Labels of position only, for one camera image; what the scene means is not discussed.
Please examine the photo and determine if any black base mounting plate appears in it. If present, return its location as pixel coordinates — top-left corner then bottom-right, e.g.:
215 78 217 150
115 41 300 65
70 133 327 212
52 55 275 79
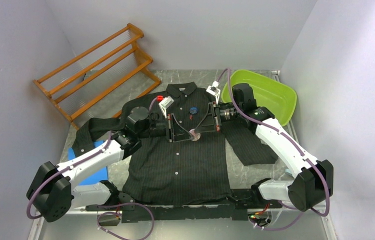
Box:
85 188 282 223

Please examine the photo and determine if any black pinstriped shirt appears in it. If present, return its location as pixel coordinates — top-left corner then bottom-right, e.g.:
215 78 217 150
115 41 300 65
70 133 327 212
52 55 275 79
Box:
71 82 278 206

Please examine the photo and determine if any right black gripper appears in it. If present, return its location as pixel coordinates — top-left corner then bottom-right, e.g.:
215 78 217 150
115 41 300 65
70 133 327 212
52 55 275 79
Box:
194 101 243 133

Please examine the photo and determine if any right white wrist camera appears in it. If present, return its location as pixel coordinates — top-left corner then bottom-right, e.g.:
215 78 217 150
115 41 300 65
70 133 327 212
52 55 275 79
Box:
206 80 221 104

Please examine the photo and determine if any lime green plastic basin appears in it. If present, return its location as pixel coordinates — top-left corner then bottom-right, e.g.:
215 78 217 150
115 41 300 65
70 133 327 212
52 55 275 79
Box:
221 68 297 132

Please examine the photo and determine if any aluminium frame rail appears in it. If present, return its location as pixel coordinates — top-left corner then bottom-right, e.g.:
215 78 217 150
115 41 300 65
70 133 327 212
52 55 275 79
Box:
35 188 328 216

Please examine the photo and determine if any blue flat mat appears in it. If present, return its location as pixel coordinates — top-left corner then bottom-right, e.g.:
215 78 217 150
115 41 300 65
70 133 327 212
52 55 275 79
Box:
67 140 109 186

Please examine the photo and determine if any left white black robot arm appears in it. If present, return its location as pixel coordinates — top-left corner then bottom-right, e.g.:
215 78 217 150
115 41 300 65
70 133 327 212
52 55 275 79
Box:
26 107 196 222

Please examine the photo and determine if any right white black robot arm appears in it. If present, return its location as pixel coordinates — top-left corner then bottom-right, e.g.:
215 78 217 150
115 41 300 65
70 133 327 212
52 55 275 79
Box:
190 83 334 216

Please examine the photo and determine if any orange wooden shoe rack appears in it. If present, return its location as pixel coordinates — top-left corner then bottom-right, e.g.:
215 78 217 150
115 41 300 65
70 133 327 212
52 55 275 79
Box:
33 23 162 129

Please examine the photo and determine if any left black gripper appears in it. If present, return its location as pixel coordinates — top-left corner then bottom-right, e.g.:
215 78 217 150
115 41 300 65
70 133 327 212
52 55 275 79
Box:
138 113 194 143

